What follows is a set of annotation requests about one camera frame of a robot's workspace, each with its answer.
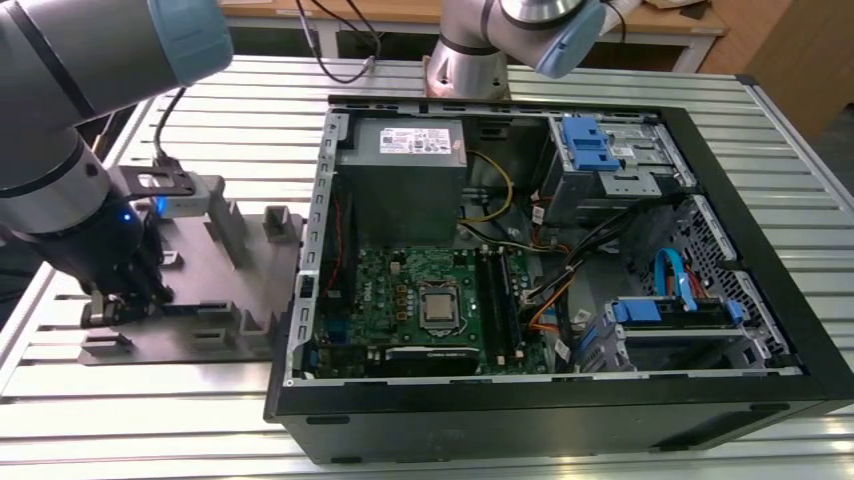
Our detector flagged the green white black wires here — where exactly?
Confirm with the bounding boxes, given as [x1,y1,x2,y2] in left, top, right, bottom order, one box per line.
[457,220,537,250]

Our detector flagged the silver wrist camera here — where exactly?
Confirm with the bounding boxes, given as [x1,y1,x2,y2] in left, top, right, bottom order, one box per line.
[106,163,227,220]

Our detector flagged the black RAM slot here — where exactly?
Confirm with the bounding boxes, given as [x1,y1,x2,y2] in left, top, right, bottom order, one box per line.
[474,249,497,362]
[481,249,507,362]
[490,252,515,359]

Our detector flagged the silver CPU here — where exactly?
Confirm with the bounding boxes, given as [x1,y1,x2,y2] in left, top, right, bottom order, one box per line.
[423,293,463,322]

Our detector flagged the yellow wire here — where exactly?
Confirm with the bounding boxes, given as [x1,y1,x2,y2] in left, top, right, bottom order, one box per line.
[465,149,517,224]

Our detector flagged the black open PC case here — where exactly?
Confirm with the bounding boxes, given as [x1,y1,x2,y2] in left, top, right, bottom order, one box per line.
[263,93,854,465]

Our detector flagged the black Nvidia graphics card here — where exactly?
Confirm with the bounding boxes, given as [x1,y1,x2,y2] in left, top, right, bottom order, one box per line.
[383,343,483,377]

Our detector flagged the grey power supply unit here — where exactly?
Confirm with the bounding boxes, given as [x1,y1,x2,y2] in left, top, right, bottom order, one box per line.
[337,117,469,242]

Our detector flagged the grey parts rack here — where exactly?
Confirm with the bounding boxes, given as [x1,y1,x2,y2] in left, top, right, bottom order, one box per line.
[78,175,310,367]

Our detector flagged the green Dell motherboard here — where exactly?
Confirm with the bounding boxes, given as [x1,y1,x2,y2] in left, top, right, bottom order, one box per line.
[311,244,559,379]

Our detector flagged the blue flat SATA cable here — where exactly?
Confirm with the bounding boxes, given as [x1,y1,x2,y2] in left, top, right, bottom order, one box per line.
[541,248,701,362]

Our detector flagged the metal drive cage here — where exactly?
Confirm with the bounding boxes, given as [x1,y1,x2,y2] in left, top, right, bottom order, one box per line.
[603,294,776,374]
[541,115,701,214]

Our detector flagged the black camera cable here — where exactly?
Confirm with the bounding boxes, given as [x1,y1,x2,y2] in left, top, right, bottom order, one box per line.
[151,87,190,169]

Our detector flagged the black grey wire bundle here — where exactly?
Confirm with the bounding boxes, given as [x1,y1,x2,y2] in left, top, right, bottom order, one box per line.
[523,199,689,304]

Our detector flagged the orange red yellow wires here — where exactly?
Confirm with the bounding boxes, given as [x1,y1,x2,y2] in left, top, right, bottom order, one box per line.
[529,298,570,333]

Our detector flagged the brown wooden cabinet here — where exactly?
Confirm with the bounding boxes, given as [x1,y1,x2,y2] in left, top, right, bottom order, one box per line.
[699,0,854,146]

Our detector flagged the CPU socket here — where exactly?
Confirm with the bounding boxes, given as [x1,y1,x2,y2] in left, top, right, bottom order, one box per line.
[414,281,471,338]

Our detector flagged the black hanging cable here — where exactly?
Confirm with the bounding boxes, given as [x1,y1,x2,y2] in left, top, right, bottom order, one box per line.
[295,0,387,86]

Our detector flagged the wooden desk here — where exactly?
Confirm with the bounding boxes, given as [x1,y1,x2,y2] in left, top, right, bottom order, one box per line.
[219,0,730,76]

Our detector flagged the blue disk carrier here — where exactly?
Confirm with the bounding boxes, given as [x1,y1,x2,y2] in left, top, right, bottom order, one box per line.
[559,115,627,172]
[610,297,747,331]

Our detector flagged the blue RAM stick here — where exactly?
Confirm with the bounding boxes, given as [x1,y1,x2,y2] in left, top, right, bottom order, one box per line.
[498,252,525,357]

